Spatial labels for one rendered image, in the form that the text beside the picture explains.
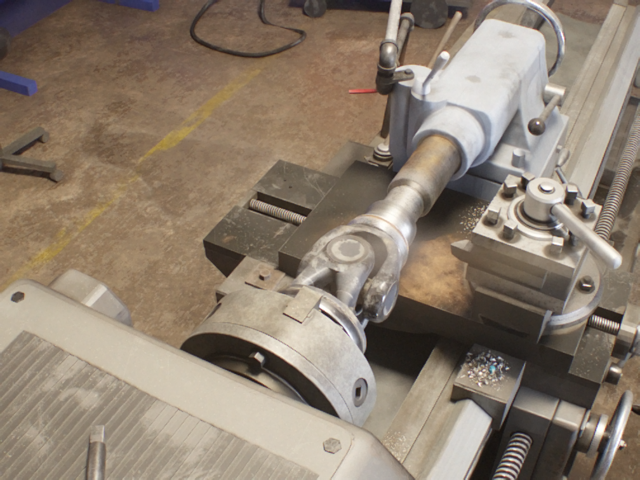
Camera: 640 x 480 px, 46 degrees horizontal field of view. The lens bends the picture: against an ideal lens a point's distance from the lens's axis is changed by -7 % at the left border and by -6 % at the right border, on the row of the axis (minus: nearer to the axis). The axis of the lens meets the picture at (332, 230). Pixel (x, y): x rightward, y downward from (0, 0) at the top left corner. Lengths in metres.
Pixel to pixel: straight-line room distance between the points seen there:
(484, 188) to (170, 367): 1.03
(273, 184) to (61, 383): 1.02
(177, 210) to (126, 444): 2.39
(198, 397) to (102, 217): 2.40
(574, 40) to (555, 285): 1.61
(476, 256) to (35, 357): 0.71
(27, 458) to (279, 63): 3.36
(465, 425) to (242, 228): 0.60
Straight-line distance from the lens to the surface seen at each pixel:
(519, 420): 1.45
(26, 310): 0.86
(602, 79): 2.33
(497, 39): 1.70
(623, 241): 2.44
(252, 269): 1.52
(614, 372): 1.68
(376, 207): 1.25
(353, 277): 1.10
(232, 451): 0.70
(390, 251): 1.17
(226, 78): 3.86
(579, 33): 2.82
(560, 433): 1.45
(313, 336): 0.96
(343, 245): 1.14
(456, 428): 1.32
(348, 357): 0.98
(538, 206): 1.21
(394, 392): 1.52
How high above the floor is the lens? 1.92
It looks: 41 degrees down
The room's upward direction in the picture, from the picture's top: straight up
